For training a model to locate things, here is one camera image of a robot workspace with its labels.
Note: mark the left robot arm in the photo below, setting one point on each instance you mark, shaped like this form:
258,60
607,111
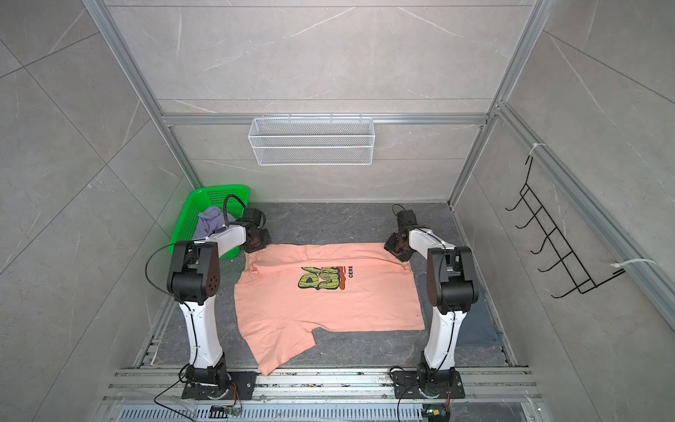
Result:
194,280

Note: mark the white wire mesh basket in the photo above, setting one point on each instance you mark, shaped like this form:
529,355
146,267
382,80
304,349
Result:
312,141

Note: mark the pink graphic t-shirt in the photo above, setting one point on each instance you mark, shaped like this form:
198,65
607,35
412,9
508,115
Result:
287,291

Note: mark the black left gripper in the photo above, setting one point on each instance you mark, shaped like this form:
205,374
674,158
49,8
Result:
267,240

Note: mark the green plastic laundry basket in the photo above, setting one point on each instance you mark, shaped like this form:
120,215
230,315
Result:
232,199

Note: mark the white cable tie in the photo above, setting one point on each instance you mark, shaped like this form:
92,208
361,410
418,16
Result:
633,261

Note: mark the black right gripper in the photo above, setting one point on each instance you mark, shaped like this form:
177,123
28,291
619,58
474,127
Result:
390,244

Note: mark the aluminium frame profile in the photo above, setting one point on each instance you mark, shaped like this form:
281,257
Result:
656,285

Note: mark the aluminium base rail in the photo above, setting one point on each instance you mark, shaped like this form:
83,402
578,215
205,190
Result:
370,394

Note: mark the purple t-shirt in basket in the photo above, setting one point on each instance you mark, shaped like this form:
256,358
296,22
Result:
210,221

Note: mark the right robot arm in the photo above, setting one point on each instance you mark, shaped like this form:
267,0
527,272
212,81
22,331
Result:
451,291

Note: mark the folded blue-grey t-shirt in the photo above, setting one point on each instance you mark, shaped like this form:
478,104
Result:
478,328

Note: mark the black wire hook rack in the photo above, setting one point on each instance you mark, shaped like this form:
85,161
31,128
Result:
576,274

